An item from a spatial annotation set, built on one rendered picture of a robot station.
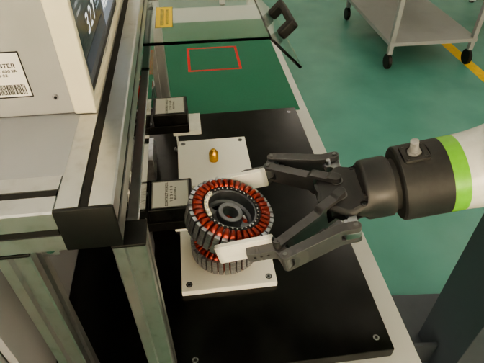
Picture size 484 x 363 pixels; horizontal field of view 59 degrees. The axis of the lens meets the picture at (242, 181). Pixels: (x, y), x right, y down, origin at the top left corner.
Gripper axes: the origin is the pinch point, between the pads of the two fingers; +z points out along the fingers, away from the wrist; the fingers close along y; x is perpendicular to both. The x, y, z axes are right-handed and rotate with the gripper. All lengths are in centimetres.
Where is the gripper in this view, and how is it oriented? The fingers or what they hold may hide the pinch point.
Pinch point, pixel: (231, 214)
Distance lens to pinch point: 55.2
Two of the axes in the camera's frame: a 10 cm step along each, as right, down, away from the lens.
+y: 0.4, 6.8, -7.3
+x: 2.3, 7.1, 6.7
